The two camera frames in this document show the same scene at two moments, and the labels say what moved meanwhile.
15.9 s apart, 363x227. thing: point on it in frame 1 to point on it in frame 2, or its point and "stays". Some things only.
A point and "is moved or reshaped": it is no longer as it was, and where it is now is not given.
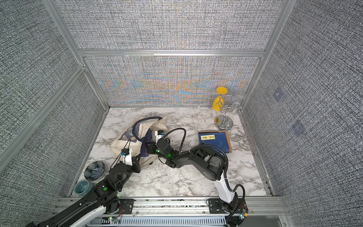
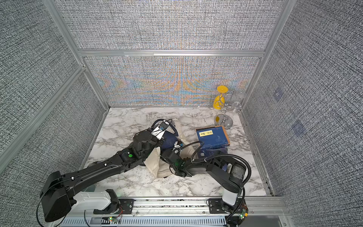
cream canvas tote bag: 136,137 to 158,168
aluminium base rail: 262,212 stays
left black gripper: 136,165 to 160,143
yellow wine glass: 218,101 stays
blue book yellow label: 220,138 is moved or reshaped
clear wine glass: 236,106 stays
